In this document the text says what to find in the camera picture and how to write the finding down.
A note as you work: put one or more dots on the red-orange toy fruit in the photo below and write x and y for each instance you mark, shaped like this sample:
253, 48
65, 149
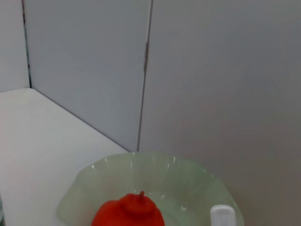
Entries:
127, 212

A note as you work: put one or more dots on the mint green utility knife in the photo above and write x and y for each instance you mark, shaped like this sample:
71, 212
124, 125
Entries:
222, 216

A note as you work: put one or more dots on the pale green glass fruit bowl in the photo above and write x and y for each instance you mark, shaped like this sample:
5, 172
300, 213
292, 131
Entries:
183, 179

